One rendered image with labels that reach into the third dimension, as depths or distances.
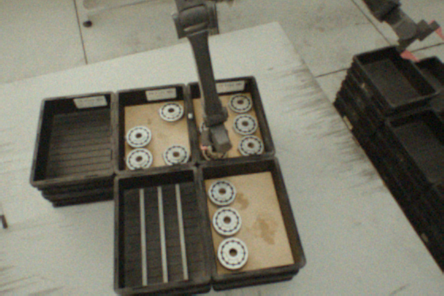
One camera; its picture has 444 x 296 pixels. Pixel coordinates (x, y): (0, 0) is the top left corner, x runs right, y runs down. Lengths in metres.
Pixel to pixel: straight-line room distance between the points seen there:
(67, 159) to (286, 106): 1.02
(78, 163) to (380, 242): 1.22
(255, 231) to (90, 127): 0.80
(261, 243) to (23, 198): 0.98
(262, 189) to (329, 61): 1.85
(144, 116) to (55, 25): 2.06
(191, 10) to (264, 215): 0.78
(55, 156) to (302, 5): 2.62
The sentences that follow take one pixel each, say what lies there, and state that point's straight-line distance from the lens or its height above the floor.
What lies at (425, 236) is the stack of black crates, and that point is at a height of 0.20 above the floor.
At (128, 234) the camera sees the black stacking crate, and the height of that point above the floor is 0.83.
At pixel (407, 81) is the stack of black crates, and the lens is 2.43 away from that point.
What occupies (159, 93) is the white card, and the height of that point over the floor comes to 0.90.
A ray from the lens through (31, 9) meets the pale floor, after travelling 3.78.
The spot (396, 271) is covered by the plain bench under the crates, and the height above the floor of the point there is 0.70.
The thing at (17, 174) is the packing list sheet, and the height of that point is 0.70.
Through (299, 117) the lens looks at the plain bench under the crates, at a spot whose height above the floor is 0.70.
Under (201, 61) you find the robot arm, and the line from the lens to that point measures 1.03.
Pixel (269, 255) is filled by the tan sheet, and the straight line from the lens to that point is 1.33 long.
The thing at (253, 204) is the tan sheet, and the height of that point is 0.83.
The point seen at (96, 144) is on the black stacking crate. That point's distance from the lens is 1.56.
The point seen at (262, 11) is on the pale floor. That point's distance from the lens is 3.42.
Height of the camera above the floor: 2.10
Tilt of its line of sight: 57 degrees down
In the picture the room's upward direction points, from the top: 1 degrees counter-clockwise
